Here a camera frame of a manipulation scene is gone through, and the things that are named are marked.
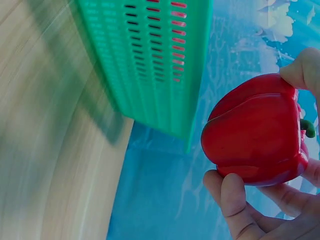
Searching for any red bell pepper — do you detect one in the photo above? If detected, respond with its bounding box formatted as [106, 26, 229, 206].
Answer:
[201, 72, 316, 188]

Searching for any person's right hand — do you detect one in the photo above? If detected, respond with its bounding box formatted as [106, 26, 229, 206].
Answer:
[202, 47, 320, 240]

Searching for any green slotted plastic basket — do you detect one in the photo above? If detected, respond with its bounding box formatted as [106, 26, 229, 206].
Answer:
[74, 0, 215, 155]

